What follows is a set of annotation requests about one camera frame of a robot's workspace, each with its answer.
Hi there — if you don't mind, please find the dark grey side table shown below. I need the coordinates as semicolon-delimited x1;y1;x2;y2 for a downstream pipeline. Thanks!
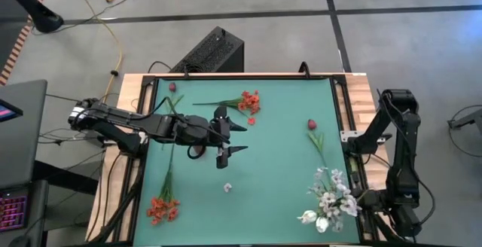
0;79;49;190

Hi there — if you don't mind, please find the teal table mat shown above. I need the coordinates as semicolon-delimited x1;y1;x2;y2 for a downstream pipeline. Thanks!
133;78;361;246

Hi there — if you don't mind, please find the wooden table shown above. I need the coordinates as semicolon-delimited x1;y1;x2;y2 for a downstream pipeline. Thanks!
85;72;410;247

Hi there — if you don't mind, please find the black computer tower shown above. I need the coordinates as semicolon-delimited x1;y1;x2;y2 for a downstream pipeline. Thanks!
169;26;245;74

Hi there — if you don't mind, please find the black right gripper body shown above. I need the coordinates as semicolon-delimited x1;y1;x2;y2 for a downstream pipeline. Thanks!
361;189;397;212

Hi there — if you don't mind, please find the black arched cable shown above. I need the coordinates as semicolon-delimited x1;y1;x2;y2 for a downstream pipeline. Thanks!
148;60;173;75

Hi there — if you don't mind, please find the pink backlit keyboard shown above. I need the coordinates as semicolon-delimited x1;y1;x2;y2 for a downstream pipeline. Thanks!
0;194;29;233

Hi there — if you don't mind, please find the white artificial tulip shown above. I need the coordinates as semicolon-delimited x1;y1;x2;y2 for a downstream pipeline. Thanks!
297;209;318;225
315;216;331;234

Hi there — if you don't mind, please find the yellow floor cable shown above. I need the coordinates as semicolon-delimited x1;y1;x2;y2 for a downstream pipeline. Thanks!
66;0;124;94

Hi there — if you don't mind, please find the black floor cable loop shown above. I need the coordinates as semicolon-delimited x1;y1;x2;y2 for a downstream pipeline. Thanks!
445;105;482;167

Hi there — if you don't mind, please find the black stand leg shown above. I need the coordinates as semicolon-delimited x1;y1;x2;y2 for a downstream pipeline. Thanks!
0;0;65;34

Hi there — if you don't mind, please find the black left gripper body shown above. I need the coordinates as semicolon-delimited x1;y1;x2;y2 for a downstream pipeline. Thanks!
186;105;231;169

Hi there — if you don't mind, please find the orange flower bunch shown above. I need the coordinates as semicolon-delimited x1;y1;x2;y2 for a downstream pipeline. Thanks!
145;143;181;226
192;90;261;117

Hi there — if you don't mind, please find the small lit display screen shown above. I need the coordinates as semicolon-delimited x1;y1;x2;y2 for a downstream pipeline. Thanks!
0;98;23;124

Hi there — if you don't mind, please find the black mat striped border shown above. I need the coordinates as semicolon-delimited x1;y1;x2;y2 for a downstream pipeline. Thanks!
0;0;56;86

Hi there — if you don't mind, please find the black arched handle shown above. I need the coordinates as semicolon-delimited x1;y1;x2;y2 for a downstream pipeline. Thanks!
298;61;313;79

